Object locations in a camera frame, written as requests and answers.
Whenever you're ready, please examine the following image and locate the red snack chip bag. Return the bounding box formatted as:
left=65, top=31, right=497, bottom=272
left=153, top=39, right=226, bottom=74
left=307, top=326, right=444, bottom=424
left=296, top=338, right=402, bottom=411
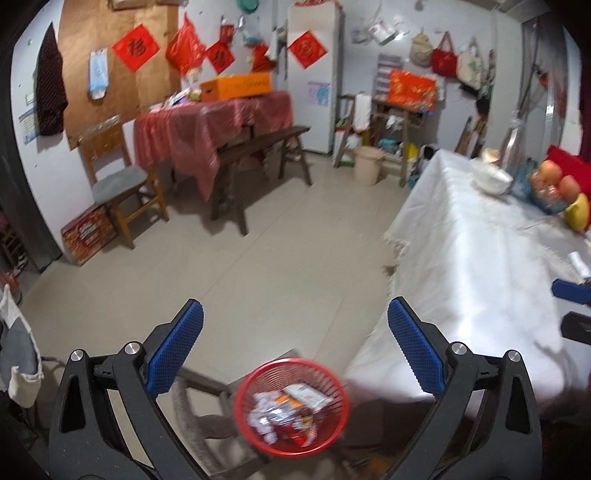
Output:
left=270, top=398, right=318, bottom=448

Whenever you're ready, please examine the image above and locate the white plastic bag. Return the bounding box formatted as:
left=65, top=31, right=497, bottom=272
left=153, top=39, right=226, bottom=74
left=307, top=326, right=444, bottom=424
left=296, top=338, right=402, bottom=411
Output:
left=247, top=391, right=280, bottom=445

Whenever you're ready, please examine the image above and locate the white medicine box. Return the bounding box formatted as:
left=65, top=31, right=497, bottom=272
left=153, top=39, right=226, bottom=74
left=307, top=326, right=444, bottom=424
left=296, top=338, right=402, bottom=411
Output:
left=283, top=383, right=334, bottom=414

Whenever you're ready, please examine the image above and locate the red plastic trash basket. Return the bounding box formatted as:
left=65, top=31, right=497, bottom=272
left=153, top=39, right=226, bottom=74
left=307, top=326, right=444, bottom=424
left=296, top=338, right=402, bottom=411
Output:
left=233, top=357, right=349, bottom=458

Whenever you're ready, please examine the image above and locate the wooden stool under basket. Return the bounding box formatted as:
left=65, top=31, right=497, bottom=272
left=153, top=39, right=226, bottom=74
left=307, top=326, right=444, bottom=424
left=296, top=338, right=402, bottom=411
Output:
left=170, top=367, right=273, bottom=479

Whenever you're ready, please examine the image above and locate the yellow pomelo fruit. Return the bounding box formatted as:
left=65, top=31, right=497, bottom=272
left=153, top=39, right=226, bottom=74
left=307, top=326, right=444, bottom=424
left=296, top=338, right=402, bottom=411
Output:
left=564, top=193, right=590, bottom=232

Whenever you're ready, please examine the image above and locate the white feather tablecloth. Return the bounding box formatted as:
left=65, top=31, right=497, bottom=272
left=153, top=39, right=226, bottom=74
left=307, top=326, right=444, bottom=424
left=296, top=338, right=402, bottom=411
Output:
left=385, top=150, right=590, bottom=406

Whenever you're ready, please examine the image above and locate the right red apple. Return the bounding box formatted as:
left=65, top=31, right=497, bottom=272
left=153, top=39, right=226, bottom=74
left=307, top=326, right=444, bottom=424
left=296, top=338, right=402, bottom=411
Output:
left=557, top=175, right=581, bottom=205

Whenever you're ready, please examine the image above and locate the red apple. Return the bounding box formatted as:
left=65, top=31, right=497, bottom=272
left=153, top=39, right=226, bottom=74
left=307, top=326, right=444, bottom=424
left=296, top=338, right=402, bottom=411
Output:
left=557, top=175, right=581, bottom=205
left=538, top=159, right=563, bottom=186

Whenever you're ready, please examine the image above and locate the blue glass fruit bowl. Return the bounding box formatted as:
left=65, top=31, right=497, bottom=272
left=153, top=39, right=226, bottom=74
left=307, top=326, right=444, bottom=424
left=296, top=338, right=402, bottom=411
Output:
left=515, top=157, right=568, bottom=215

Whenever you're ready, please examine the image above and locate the left red apple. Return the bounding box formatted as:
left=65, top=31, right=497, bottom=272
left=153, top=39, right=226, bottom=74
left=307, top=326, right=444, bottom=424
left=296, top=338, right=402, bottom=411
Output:
left=538, top=159, right=563, bottom=186

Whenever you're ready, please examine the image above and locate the red cushion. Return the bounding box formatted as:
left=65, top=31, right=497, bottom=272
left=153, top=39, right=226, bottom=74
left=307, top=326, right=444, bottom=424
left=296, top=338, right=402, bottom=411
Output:
left=547, top=145, right=591, bottom=197

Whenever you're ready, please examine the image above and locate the white ceramic bowl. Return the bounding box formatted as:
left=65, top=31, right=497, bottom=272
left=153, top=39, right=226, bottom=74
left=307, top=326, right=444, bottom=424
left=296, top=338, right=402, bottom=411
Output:
left=471, top=159, right=513, bottom=196

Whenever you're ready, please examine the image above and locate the red printed carton box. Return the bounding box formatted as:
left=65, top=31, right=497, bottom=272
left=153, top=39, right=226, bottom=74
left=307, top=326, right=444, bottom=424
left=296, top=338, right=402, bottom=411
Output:
left=61, top=205, right=117, bottom=266

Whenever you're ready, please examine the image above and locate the steel thermos bottle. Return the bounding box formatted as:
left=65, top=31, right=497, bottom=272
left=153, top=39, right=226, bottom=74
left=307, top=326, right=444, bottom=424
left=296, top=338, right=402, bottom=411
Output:
left=498, top=116, right=526, bottom=178

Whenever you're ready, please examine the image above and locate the wooden chair grey cushion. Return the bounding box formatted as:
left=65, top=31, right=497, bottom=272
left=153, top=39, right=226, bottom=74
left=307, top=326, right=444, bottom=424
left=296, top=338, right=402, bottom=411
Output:
left=78, top=115, right=169, bottom=250

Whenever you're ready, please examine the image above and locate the dark wooden bench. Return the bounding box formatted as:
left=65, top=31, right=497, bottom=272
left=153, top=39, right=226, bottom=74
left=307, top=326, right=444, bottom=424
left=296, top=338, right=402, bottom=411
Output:
left=208, top=125, right=312, bottom=236

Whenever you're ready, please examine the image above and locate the beige plastic bucket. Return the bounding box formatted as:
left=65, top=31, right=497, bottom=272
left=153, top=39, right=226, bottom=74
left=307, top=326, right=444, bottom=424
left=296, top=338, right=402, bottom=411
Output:
left=353, top=146, right=385, bottom=186

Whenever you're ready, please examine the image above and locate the red covered side table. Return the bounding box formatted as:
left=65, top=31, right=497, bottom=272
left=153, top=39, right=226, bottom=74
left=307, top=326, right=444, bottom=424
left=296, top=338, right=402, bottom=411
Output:
left=133, top=91, right=294, bottom=201

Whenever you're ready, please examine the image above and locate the wooden shelf rack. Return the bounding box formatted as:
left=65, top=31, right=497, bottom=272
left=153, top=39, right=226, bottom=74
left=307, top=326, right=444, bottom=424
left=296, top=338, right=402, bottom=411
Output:
left=332, top=94, right=429, bottom=187

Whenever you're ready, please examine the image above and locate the red tote bag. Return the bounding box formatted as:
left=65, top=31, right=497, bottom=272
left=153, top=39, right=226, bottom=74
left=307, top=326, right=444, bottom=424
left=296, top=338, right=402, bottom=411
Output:
left=431, top=31, right=458, bottom=78

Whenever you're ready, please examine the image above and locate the red gift box on shelf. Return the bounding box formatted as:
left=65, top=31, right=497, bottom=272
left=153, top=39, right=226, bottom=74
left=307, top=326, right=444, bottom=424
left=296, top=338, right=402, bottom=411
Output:
left=387, top=69, right=438, bottom=112

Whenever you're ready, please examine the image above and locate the orange cardboard box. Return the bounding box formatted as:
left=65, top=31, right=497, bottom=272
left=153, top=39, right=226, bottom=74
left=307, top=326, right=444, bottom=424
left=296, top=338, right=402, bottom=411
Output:
left=200, top=72, right=273, bottom=102

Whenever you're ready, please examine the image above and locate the white refrigerator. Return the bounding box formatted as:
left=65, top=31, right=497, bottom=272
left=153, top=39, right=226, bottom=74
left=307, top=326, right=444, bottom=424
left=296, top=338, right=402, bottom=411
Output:
left=287, top=1, right=344, bottom=155

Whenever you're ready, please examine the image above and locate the red plastic bag on wall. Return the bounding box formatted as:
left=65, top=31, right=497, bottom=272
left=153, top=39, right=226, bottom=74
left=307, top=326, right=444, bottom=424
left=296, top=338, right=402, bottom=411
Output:
left=165, top=15, right=206, bottom=75

